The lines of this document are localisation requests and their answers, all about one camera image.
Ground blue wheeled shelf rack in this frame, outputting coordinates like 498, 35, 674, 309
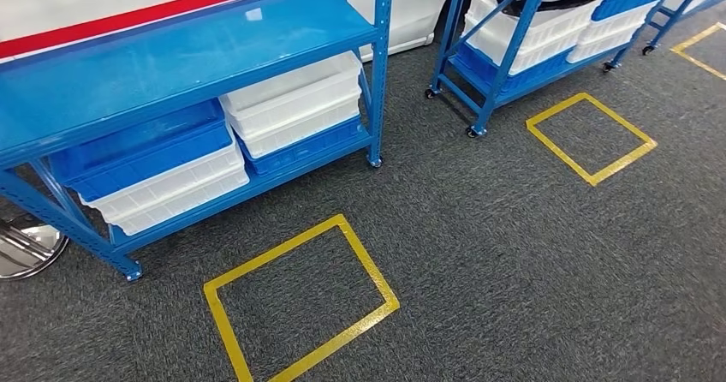
425, 0, 690, 140
641, 0, 726, 57

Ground blue steel shelf rack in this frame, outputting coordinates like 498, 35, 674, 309
0, 0, 396, 283

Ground white car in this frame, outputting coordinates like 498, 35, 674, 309
0, 0, 461, 63

